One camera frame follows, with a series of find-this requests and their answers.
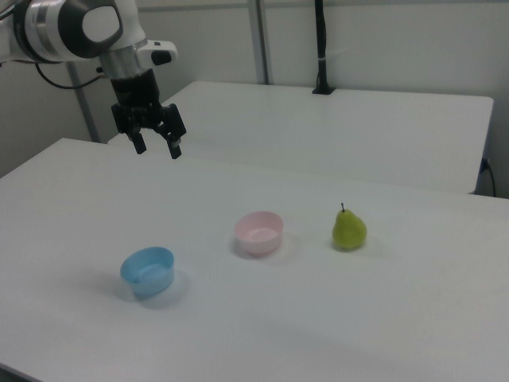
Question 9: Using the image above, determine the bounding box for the blue plastic bowl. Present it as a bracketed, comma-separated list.
[120, 246, 176, 298]

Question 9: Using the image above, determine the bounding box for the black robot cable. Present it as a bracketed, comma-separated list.
[34, 62, 113, 89]

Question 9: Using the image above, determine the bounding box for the grey wall partition post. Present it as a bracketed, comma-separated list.
[247, 0, 275, 85]
[65, 62, 101, 143]

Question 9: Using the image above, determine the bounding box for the pink plastic bowl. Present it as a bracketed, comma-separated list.
[233, 211, 285, 256]

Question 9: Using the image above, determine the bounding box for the black wall power cable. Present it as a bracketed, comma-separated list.
[480, 158, 498, 197]

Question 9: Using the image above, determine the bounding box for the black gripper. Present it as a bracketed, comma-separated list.
[109, 68, 188, 161]

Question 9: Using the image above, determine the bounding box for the black camera stand pole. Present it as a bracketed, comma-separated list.
[311, 0, 336, 96]

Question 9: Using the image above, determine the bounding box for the green pear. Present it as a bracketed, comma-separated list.
[332, 201, 367, 252]

